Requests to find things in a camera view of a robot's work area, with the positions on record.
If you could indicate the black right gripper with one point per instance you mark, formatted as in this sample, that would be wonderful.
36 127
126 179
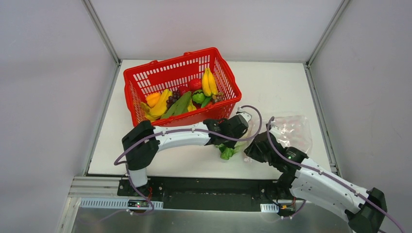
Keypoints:
257 149

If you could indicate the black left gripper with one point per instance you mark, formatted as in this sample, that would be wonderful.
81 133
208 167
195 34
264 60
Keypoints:
234 134

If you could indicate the green lettuce head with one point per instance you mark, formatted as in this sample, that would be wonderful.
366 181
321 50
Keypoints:
227 153

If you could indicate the clear zip top bag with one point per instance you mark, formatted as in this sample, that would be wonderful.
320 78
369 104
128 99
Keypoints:
291 130

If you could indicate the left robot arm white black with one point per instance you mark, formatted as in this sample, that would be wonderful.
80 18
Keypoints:
145 140

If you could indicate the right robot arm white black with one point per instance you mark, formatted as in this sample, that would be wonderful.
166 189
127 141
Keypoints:
303 178

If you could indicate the small brown grape bunch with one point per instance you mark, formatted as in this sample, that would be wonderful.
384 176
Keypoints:
215 98

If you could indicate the yellow banana bunch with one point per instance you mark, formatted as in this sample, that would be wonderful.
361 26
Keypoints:
209 86

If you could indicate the green bell pepper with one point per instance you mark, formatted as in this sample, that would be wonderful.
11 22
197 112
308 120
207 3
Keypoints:
198 96

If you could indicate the green leafy vegetable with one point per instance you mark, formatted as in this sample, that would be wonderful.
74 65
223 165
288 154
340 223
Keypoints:
180 107

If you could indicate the red apple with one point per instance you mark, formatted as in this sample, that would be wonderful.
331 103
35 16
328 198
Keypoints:
195 84

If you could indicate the dark red fruit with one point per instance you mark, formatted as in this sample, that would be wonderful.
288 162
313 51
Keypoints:
182 90

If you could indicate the dark purple grape bunch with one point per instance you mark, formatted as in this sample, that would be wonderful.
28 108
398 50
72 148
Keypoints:
173 98

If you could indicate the yellow starfruit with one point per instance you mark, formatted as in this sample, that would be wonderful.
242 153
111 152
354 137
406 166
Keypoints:
160 108

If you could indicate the orange bell pepper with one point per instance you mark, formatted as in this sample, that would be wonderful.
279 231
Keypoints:
152 99

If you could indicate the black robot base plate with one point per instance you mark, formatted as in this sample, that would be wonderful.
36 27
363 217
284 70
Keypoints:
214 194

